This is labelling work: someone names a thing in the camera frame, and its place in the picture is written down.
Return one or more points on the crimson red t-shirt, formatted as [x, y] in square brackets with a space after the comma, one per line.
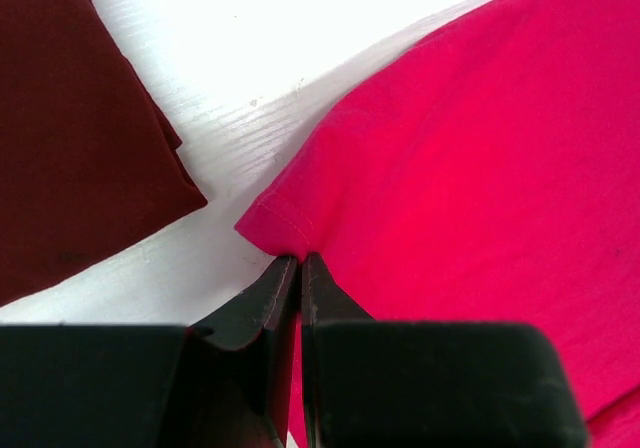
[491, 172]

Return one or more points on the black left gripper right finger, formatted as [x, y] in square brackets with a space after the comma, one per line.
[370, 383]

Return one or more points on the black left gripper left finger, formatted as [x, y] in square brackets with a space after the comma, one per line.
[221, 382]

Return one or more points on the dark maroon folded t-shirt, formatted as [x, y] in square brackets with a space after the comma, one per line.
[89, 163]

